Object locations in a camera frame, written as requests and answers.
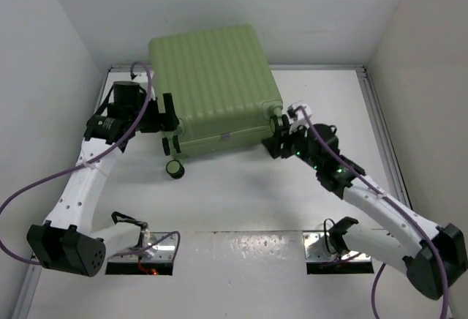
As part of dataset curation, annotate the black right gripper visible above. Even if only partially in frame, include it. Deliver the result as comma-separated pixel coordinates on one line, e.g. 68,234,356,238
261,119,320,171

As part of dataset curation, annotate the green hard-shell suitcase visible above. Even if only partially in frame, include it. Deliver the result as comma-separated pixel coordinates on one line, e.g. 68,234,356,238
148,23,287,179

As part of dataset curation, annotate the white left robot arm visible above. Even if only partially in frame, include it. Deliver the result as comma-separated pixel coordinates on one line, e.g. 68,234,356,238
26,81,179,277

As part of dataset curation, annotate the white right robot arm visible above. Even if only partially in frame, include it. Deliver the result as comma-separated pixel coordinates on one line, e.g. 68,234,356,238
262,124,467,300

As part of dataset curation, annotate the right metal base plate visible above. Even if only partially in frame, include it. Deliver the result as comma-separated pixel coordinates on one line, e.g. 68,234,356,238
303,230,371,263

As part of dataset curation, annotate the metal base plate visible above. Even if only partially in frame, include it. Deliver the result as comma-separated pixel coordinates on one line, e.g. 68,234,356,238
112,231,181,262
303,230,371,263

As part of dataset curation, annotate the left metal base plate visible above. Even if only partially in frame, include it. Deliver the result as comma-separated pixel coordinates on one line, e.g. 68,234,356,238
112,231,181,262

